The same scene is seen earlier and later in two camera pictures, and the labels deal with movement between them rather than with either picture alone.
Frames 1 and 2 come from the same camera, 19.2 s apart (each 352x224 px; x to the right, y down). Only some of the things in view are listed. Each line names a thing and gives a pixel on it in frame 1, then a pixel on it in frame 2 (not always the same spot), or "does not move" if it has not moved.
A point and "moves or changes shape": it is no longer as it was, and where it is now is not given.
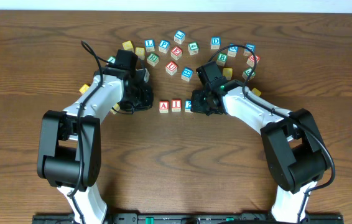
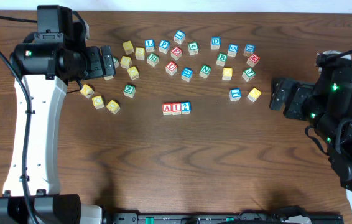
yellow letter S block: (140, 52) does not move
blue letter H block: (186, 74) does not move
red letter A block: (163, 106) moves or changes shape
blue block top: (179, 37) does not move
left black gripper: (147, 104) -> (96, 70)
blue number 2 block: (188, 106) moves or changes shape
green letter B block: (221, 59) does not move
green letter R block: (153, 60) does not move
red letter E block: (176, 52) does not move
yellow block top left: (127, 45) does not move
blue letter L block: (149, 45) does not move
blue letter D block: (216, 42) does not move
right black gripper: (196, 106) -> (301, 91)
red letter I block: (176, 105) moves or changes shape
